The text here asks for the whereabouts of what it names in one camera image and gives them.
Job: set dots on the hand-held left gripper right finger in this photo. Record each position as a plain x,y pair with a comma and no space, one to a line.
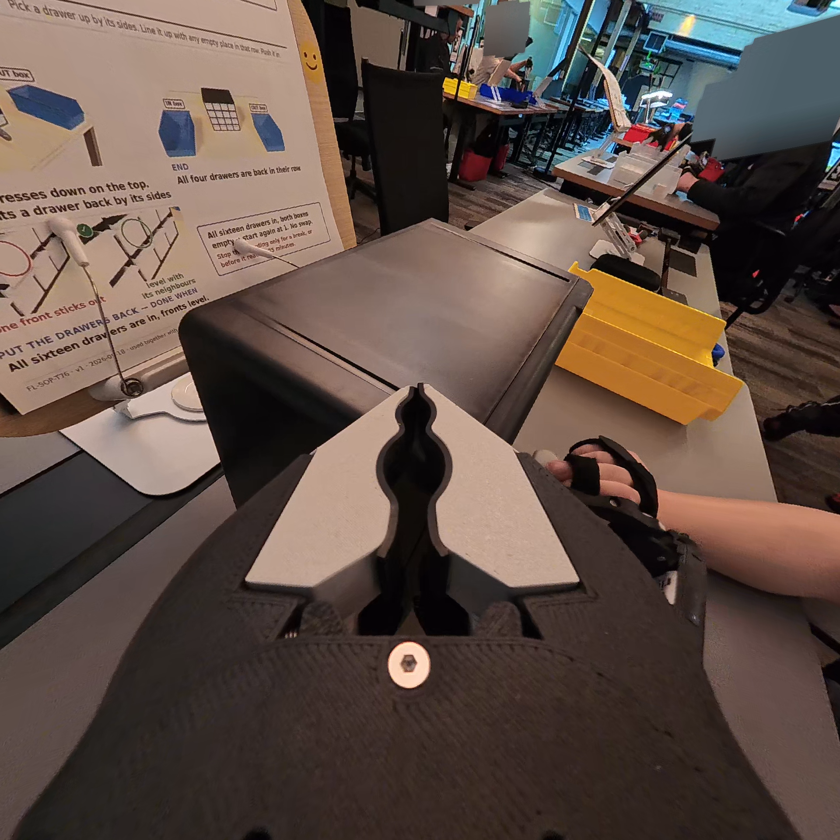
505,518

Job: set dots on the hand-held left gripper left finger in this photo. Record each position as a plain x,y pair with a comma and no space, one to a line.
321,518

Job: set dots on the yellow plastic bin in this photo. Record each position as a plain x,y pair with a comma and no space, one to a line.
649,367
459,90

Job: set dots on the black drawer cabinet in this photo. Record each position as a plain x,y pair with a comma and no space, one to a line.
394,308

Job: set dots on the person's right hand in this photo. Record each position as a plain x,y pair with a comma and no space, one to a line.
617,482

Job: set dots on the blue tube cluster toy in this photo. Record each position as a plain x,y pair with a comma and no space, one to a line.
718,354

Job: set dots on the dark desk mat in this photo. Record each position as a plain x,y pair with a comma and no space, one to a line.
65,538

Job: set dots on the black case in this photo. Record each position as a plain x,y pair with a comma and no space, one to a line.
627,272

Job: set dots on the slanted black board stand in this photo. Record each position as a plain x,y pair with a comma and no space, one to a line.
613,223

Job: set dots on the red bucket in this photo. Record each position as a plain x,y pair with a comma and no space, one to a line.
482,164

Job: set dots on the black office chair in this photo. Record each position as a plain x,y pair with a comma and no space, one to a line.
403,144

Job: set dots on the wooden backing board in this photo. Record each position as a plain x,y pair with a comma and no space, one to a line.
328,131

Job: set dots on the printed instruction sheet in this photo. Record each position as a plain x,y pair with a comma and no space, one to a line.
164,164

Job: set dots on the red plastic bin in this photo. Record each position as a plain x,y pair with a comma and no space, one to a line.
642,134

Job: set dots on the blue plastic bin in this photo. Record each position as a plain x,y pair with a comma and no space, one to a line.
508,97

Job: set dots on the yellow smiley sticker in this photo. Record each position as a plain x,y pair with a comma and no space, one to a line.
312,62

